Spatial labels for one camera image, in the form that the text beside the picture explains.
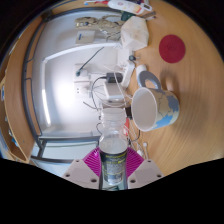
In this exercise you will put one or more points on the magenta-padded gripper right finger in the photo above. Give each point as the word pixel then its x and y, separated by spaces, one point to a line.
pixel 146 171

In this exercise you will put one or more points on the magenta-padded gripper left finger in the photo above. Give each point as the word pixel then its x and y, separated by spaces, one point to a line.
pixel 78 171

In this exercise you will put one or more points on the clear plastic water bottle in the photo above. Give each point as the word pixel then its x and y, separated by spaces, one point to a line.
pixel 113 150

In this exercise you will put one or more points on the white mug with blue print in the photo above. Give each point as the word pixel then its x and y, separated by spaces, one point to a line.
pixel 166 106

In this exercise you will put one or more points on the white charger block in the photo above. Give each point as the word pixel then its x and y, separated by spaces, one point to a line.
pixel 113 91

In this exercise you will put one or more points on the black plug adapter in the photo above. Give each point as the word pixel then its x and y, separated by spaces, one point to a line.
pixel 115 77

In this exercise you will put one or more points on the white power strip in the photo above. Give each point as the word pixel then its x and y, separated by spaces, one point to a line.
pixel 128 74

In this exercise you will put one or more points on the small white case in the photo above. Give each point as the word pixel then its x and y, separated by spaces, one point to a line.
pixel 140 70

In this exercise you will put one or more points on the flat round red coaster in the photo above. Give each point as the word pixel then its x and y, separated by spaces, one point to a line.
pixel 172 48

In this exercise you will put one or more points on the white tissue pack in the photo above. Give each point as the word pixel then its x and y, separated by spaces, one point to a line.
pixel 135 33

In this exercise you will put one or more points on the metal ruler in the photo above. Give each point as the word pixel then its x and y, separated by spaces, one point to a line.
pixel 150 15

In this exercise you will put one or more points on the white wall socket plate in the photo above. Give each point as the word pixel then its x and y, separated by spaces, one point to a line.
pixel 81 80

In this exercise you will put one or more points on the grey metal frame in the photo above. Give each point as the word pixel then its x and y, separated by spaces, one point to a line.
pixel 28 83

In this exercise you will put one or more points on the white wall box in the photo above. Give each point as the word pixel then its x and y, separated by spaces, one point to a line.
pixel 85 37

